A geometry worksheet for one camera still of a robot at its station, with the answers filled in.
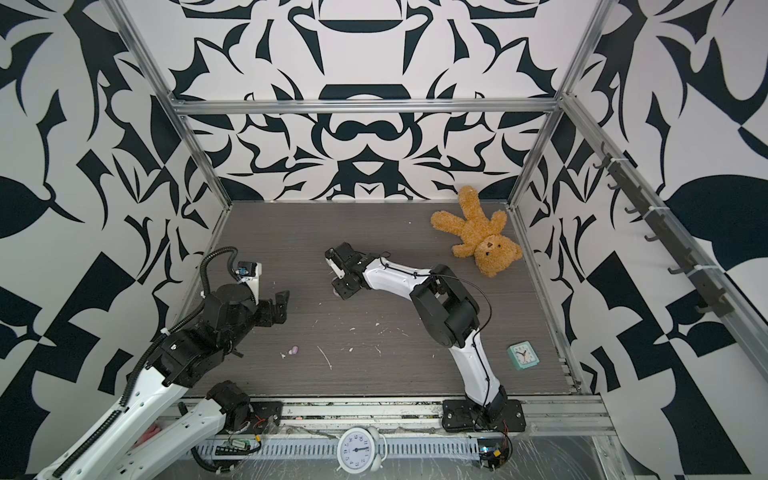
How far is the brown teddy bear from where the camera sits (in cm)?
98

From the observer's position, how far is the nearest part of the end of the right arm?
713 millimetres

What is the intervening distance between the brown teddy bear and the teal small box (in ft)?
0.77

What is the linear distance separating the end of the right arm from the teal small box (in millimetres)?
471

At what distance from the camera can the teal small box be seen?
0.83m
